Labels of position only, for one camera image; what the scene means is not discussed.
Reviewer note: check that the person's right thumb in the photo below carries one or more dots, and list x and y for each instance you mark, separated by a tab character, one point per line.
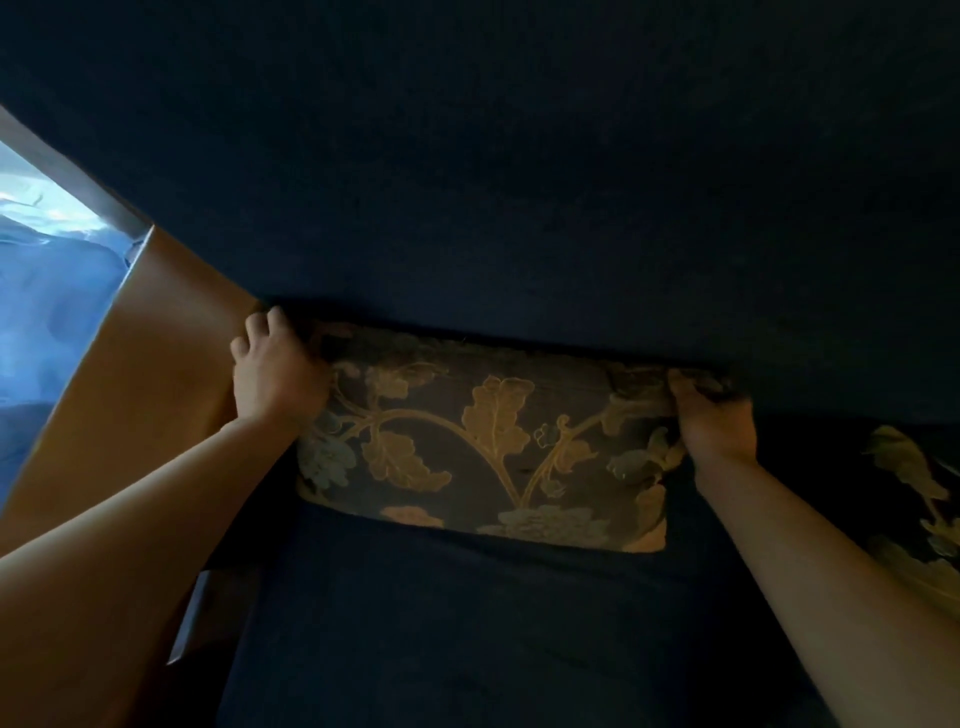
684	390

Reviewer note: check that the brown wooden side panel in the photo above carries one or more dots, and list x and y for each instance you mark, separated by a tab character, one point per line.
150	360

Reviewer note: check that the dark blue sofa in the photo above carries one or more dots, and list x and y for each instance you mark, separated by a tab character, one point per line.
525	172

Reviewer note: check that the person's right hand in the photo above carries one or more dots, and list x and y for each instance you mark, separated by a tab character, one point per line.
716	427

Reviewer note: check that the grey metal bracket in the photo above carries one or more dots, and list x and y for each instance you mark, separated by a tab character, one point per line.
191	611

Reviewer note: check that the grey metal window frame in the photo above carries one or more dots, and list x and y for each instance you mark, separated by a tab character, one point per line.
82	187

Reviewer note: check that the person's right forearm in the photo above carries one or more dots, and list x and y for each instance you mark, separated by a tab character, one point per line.
817	577

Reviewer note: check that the person's left hand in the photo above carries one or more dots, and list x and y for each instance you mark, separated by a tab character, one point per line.
274	379

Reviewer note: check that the person's left forearm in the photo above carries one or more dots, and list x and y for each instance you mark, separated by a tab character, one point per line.
127	555

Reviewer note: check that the light blue curtain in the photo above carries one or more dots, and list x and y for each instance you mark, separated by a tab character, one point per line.
52	300

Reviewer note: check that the brown floral cushion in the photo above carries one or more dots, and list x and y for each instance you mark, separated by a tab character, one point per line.
919	517
480	450

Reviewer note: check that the person's left fingers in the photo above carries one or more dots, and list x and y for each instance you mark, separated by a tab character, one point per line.
259	328

